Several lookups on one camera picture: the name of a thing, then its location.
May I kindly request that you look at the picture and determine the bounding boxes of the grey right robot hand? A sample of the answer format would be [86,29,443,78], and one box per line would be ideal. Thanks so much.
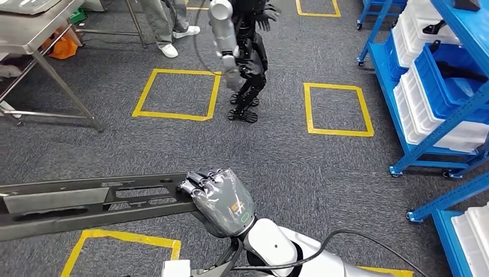
[177,168,257,238]

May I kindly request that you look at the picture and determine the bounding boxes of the long black plastic panel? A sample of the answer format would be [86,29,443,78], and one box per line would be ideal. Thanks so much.
[0,172,200,243]

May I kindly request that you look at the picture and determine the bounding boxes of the black legged humanoid robot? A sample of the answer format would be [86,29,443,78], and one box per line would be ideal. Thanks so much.
[192,0,283,124]

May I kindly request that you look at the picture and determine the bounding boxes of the person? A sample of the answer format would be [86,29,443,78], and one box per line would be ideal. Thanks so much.
[138,0,202,59]

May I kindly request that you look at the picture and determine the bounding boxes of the blue plastic bin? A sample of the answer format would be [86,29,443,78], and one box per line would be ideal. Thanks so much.
[383,30,410,83]
[413,42,489,124]

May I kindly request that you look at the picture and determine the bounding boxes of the orange plastic bag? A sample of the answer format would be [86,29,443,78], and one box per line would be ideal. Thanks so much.
[41,28,80,61]

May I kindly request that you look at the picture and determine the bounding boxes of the green plastic crate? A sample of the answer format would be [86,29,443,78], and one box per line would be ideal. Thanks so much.
[69,8,89,24]

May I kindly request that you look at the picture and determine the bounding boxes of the black plastic parts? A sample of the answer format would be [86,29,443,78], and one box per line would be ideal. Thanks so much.
[435,60,489,84]
[422,19,449,36]

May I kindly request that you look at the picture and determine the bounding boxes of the grey metal tray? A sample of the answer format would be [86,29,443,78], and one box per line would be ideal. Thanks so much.
[0,0,64,16]

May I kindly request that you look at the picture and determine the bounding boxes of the black camera bracket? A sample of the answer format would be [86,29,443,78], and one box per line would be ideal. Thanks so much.
[191,237,245,277]

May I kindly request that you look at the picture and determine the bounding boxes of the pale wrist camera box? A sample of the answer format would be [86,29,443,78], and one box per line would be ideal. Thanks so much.
[161,259,192,277]

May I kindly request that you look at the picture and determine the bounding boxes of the black cable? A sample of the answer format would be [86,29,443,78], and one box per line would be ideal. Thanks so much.
[231,229,431,277]

